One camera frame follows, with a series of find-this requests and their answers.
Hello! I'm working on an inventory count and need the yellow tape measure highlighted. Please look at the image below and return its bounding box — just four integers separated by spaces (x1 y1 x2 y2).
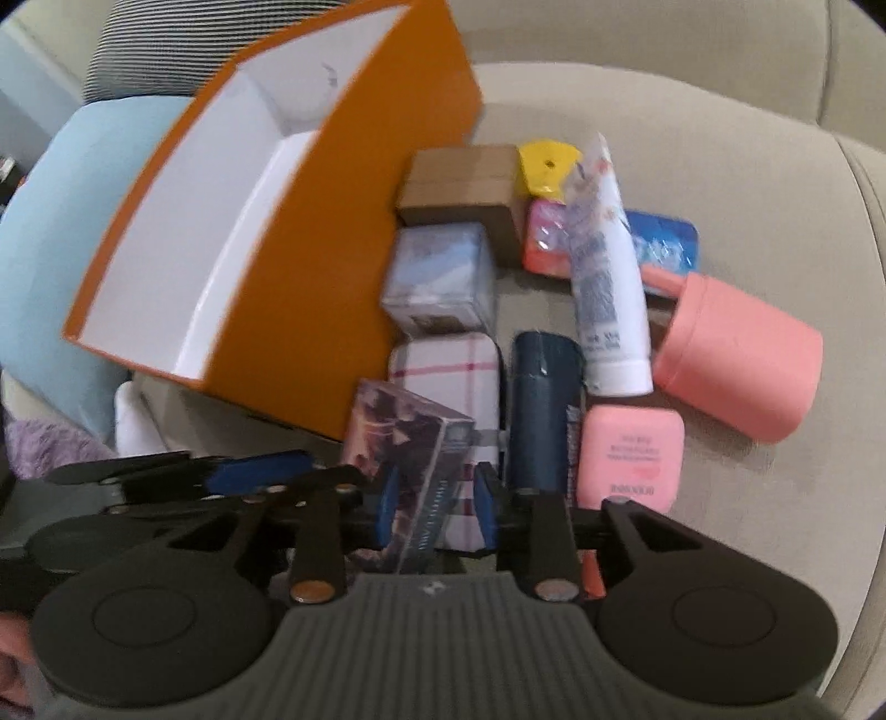
518 138 583 203

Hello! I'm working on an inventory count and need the pink pump lotion bottle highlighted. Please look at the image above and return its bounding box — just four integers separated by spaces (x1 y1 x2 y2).
575 402 688 600

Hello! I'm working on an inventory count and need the plaid glasses case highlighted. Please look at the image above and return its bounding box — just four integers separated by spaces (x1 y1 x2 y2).
388 332 503 553

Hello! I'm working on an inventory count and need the white sock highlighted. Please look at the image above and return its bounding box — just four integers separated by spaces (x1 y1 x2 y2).
114 381 168 457

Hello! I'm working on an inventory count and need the pink cup with lid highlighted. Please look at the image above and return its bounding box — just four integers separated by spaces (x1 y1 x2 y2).
641 264 825 444

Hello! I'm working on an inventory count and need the orange cardboard box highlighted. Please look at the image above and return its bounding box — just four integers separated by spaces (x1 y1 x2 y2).
63 2 482 440

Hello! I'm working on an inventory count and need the purple fluffy sleeve forearm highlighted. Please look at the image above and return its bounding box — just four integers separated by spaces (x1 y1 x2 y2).
4 419 116 480

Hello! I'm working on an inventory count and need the blue floss pick box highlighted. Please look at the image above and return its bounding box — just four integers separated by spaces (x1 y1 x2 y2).
619 210 700 277

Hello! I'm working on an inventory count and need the purple anime card box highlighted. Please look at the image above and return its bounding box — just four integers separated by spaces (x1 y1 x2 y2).
341 379 475 574

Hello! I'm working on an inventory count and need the brown cardboard box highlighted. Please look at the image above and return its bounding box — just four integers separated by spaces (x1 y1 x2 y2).
395 144 530 269

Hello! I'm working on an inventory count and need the light blue cushion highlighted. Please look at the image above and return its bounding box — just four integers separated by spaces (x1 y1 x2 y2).
2 96 190 443

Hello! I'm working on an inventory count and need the white hand cream tube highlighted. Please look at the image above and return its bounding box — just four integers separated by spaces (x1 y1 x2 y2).
563 136 653 398

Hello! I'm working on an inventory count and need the person's left hand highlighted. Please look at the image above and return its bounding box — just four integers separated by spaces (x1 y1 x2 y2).
0 612 33 708

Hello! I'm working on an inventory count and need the red floss pick box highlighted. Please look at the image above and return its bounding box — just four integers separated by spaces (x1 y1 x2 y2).
523 198 571 280

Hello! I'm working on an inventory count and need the houndstooth black white cushion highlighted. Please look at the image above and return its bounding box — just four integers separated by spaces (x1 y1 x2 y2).
83 0 339 104

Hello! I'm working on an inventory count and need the clear plastic cube box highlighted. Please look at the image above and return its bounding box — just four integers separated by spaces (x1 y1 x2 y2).
380 222 497 339

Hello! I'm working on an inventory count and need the dark blue Clear bottle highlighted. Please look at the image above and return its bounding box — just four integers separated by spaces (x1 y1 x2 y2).
506 330 584 504

